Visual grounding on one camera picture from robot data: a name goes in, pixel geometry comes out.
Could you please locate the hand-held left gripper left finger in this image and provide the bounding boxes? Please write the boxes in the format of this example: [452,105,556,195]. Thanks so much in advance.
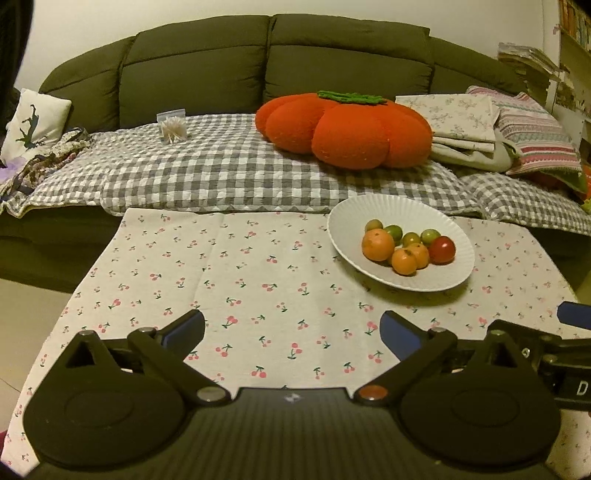
[62,309,232,407]

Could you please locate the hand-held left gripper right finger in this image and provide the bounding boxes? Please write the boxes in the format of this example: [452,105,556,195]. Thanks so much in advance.
[355,311,522,407]

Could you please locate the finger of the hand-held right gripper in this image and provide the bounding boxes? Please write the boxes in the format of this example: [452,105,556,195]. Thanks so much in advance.
[517,335,591,374]
[556,301,591,329]

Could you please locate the small orange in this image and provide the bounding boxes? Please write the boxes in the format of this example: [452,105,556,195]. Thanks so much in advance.
[406,242,431,270]
[392,248,419,276]

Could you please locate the large orange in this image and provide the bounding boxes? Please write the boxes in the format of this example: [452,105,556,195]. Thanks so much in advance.
[361,228,395,262]

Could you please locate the red tomato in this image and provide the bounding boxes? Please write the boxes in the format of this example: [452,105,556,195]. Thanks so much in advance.
[428,235,457,265]

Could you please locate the white ribbed plate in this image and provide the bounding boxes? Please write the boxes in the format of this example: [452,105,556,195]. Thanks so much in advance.
[327,194,476,292]

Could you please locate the cherry print tablecloth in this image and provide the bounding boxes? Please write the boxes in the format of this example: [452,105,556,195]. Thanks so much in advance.
[0,208,591,476]

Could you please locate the red green printed bag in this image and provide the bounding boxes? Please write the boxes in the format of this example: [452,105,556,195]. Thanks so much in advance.
[531,161,591,204]

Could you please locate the grey checked blanket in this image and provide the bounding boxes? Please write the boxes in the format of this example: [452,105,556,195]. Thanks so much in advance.
[18,113,591,227]

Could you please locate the striped patterned cloth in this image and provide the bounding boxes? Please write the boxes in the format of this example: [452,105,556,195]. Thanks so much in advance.
[466,86,583,178]

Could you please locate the clear cotton swab container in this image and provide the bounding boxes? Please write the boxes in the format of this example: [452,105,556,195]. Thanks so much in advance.
[157,110,188,141]

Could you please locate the orange pumpkin cushion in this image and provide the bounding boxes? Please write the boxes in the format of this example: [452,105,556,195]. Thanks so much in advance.
[255,91,435,171]

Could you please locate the folded floral bed sheet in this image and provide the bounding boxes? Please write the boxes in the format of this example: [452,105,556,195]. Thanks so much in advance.
[394,93,513,172]

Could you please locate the dark floral cloth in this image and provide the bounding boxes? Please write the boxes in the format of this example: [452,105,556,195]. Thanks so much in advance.
[0,128,93,204]

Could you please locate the white pillow with green figure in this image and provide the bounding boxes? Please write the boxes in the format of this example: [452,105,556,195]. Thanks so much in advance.
[0,89,72,162]

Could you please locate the olive green sofa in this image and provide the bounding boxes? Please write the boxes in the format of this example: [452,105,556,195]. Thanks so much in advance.
[0,13,591,294]

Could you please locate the stack of papers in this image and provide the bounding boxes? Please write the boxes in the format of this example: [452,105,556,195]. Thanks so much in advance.
[498,42,561,77]

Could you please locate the bookshelf with books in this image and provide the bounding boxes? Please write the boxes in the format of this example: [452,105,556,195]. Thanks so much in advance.
[549,0,591,162]

